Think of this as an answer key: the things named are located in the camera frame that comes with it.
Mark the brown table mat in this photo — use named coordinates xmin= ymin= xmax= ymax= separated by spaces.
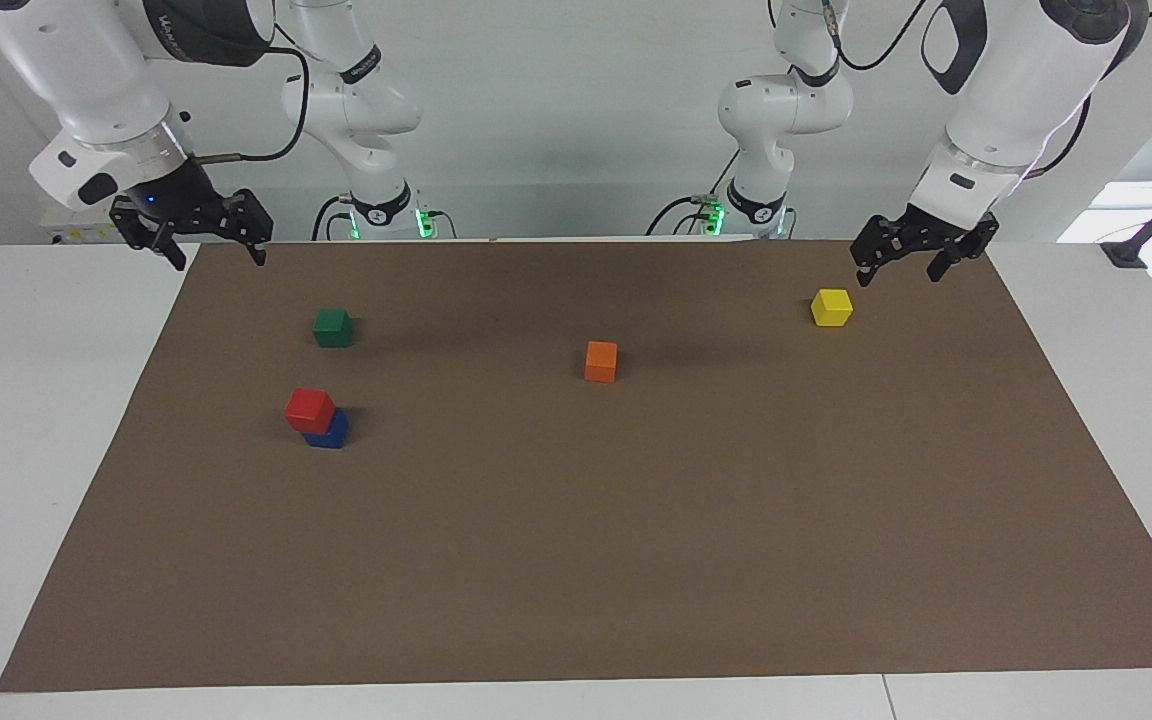
xmin=0 ymin=238 xmax=1152 ymax=693

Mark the white wall power box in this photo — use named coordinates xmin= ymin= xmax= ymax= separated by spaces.
xmin=40 ymin=194 xmax=137 ymax=245

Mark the blue wooden block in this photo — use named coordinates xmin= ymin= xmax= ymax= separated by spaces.
xmin=302 ymin=408 xmax=350 ymax=450

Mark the red wooden block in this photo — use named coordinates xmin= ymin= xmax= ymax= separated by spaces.
xmin=284 ymin=388 xmax=338 ymax=435

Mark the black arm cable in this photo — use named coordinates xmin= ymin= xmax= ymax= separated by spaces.
xmin=829 ymin=0 xmax=935 ymax=73
xmin=184 ymin=44 xmax=313 ymax=164

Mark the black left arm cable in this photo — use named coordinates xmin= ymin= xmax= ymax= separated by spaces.
xmin=829 ymin=0 xmax=935 ymax=73

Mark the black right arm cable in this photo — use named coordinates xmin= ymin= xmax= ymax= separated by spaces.
xmin=184 ymin=44 xmax=313 ymax=164

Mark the black right base cable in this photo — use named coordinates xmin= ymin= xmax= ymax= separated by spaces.
xmin=312 ymin=194 xmax=355 ymax=242

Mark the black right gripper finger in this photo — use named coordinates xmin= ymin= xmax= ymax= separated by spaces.
xmin=142 ymin=224 xmax=188 ymax=273
xmin=240 ymin=214 xmax=274 ymax=268

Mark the green wooden block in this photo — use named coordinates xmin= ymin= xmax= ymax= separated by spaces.
xmin=313 ymin=308 xmax=354 ymax=349

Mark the black base cable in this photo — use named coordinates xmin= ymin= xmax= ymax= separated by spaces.
xmin=645 ymin=150 xmax=743 ymax=237
xmin=312 ymin=194 xmax=355 ymax=242

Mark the black left base cable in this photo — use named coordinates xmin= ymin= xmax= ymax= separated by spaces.
xmin=645 ymin=150 xmax=743 ymax=237

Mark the yellow wooden block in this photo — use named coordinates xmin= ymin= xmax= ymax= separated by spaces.
xmin=811 ymin=288 xmax=855 ymax=328

